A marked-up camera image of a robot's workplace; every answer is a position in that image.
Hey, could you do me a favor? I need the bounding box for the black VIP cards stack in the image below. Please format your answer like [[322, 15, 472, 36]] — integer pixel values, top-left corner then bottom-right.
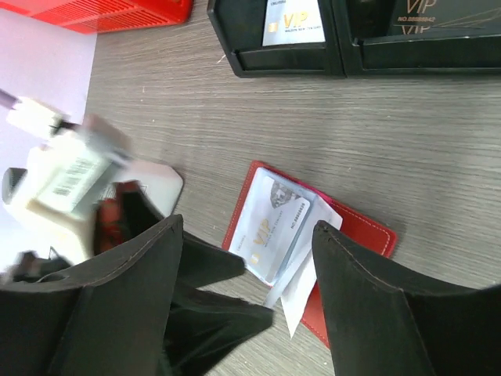
[[387, 0, 500, 36]]

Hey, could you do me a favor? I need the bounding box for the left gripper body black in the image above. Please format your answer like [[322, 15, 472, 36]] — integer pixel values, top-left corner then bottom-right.
[[92, 180, 164, 255]]

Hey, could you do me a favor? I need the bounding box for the silver VIP cards stack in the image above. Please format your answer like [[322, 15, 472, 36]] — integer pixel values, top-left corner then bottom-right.
[[262, 0, 325, 46]]

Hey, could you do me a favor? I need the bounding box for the white plastic bottle black cap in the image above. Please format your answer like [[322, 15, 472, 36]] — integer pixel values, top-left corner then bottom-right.
[[117, 159, 184, 217]]

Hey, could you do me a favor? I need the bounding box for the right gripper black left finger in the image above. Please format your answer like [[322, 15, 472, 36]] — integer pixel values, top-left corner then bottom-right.
[[1, 215, 183, 375]]

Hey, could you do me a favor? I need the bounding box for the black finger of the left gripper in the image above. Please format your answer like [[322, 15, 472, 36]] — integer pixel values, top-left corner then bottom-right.
[[160, 284, 274, 375], [178, 233, 246, 292]]

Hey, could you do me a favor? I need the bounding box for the red plastic shopping basket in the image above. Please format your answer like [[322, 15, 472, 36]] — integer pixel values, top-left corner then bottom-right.
[[1, 0, 193, 34]]

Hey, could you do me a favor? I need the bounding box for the red leather card holder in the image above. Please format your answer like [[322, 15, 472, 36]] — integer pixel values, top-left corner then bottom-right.
[[222, 161, 398, 347]]

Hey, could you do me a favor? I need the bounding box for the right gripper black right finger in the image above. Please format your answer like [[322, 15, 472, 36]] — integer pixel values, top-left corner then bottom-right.
[[312, 221, 500, 375]]

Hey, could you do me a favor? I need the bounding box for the black three-compartment card tray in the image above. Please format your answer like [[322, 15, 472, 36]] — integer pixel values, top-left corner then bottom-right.
[[207, 1, 500, 78]]

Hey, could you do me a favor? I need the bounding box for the silver VIP card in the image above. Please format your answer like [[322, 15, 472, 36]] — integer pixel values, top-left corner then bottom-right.
[[229, 167, 315, 285]]

